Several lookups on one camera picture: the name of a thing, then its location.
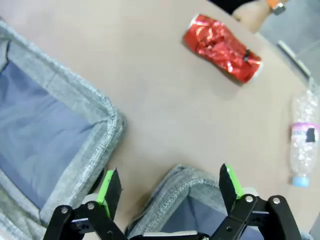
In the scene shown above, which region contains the grey fabric basket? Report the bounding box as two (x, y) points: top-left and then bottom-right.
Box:
(124, 164), (315, 240)
(0, 19), (126, 240)

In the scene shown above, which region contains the crushed red cola can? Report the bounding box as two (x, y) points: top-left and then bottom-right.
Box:
(183, 13), (265, 87)

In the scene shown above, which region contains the white table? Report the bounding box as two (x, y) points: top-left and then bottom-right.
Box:
(276, 39), (313, 78)

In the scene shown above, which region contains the person's left hand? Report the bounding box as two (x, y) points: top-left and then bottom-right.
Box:
(231, 0), (273, 35)

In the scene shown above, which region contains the orange band wristwatch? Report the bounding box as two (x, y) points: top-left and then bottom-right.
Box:
(266, 0), (286, 16)

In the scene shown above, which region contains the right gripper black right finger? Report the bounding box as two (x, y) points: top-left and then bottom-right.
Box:
(209, 163), (303, 240)

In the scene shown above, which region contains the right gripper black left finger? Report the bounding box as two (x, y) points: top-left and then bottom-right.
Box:
(44, 167), (128, 240)

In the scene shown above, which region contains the clear plastic bottle blue cap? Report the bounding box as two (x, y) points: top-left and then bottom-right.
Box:
(289, 88), (320, 188)

